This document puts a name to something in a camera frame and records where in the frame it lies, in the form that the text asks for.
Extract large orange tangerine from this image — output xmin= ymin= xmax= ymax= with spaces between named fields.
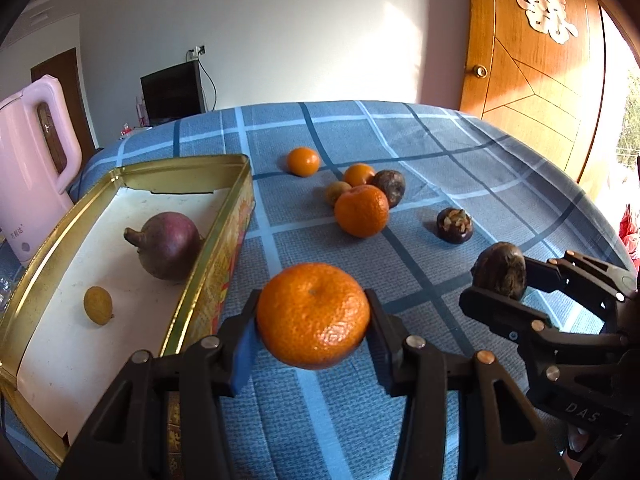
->
xmin=256 ymin=262 xmax=372 ymax=371

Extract pink electric kettle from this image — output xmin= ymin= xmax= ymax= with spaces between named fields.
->
xmin=0 ymin=74 xmax=83 ymax=267

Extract small yellow fruit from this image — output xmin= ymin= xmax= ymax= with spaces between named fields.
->
xmin=83 ymin=286 xmax=115 ymax=327

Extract medium orange tangerine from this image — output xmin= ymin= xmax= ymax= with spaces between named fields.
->
xmin=334 ymin=184 xmax=390 ymax=239

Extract gold tin box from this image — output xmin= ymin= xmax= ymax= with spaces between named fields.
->
xmin=0 ymin=154 xmax=256 ymax=468

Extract small orange tangerine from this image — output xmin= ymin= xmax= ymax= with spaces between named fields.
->
xmin=343 ymin=163 xmax=377 ymax=188
xmin=286 ymin=146 xmax=321 ymax=178

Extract person's right hand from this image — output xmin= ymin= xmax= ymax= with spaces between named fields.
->
xmin=564 ymin=425 xmax=596 ymax=462

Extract dark mangosteen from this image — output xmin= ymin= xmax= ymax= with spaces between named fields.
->
xmin=436 ymin=208 xmax=474 ymax=245

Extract white paper door decoration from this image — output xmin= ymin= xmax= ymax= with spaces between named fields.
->
xmin=516 ymin=0 xmax=580 ymax=45

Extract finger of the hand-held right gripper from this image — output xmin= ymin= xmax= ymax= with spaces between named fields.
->
xmin=459 ymin=285 xmax=627 ymax=402
xmin=522 ymin=251 xmax=640 ymax=311

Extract orange wooden door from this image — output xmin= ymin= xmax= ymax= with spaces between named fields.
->
xmin=459 ymin=0 xmax=623 ymax=186

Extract small yellow-brown fruit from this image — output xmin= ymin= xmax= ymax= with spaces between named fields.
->
xmin=325 ymin=181 xmax=353 ymax=207

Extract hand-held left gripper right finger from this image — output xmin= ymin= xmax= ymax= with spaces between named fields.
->
xmin=364 ymin=288 xmax=574 ymax=480

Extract dark brown door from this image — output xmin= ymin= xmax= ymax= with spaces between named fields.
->
xmin=30 ymin=47 xmax=97 ymax=161

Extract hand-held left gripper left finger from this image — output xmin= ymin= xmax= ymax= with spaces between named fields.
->
xmin=56 ymin=289 xmax=263 ymax=480

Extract red cloth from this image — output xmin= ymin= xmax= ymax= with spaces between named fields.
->
xmin=619 ymin=204 xmax=640 ymax=258

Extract white paper tin liner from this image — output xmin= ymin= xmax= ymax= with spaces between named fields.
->
xmin=17 ymin=186 xmax=231 ymax=446

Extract blue plaid blanket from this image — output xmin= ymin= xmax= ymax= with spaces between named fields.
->
xmin=0 ymin=100 xmax=640 ymax=480

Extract dark brown passion fruit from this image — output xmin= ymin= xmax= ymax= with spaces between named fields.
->
xmin=372 ymin=170 xmax=407 ymax=209

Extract black television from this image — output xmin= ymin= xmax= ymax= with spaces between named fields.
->
xmin=140 ymin=61 xmax=206 ymax=126

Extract wrinkled dark passion fruit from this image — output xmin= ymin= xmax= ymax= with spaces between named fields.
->
xmin=471 ymin=241 xmax=527 ymax=301

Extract black power cable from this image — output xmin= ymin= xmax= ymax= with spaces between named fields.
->
xmin=197 ymin=55 xmax=218 ymax=111

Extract purple round fruit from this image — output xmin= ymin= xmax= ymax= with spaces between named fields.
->
xmin=123 ymin=211 xmax=205 ymax=282

